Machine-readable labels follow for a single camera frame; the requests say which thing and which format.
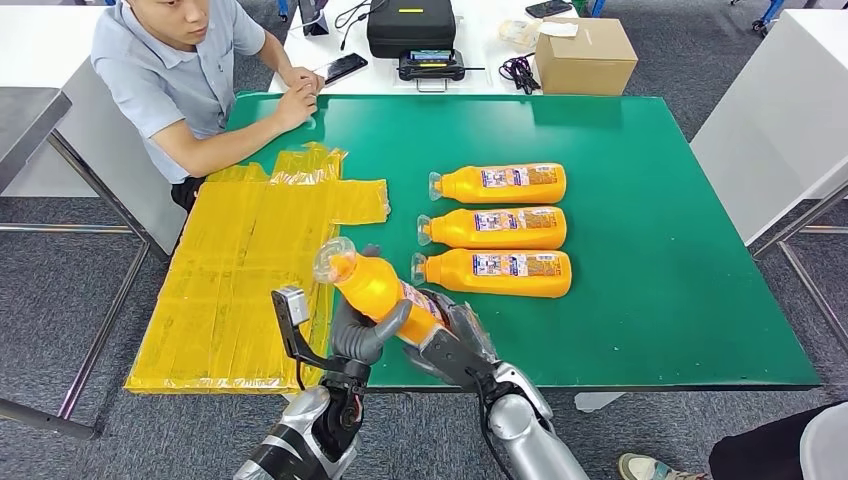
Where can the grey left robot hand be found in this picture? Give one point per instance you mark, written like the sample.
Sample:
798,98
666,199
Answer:
351,338

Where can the orange detergent bottle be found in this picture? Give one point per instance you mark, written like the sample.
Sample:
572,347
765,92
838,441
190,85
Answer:
497,230
497,277
374,288
503,187

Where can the black remote controller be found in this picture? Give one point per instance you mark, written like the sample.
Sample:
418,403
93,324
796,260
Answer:
430,66

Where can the white paper sheet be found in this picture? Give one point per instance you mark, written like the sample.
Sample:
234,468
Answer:
558,29

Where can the person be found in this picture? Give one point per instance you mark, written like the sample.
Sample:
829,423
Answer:
159,79
762,450

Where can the black carrying case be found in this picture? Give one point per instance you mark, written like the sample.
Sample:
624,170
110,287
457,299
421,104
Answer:
411,30

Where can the brown cardboard box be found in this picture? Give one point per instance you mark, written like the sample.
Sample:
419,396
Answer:
586,63

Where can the grey table with metal legs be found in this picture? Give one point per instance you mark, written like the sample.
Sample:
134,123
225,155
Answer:
26,122

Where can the blue metal cart frame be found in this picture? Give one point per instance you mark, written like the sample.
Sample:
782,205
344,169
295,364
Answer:
598,6

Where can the white panel table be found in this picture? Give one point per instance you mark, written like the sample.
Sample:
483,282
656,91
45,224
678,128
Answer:
40,46

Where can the clear plastic bag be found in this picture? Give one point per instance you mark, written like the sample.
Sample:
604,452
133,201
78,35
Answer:
517,33

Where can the black tablet on stand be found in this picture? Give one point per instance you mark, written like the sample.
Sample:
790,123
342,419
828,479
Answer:
314,18

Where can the green topped table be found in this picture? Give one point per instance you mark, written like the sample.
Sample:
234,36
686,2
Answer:
662,265

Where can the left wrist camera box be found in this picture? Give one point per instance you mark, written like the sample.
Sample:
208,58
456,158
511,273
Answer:
291,306

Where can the white table with metal legs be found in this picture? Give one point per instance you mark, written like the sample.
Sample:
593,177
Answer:
775,126

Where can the black smartphone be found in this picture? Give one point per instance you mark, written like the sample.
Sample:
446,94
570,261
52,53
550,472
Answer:
346,68
548,8

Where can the yellow taped cardboard sheet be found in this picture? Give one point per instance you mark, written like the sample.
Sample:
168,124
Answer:
232,285

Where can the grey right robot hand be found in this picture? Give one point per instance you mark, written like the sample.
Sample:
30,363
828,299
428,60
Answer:
454,354

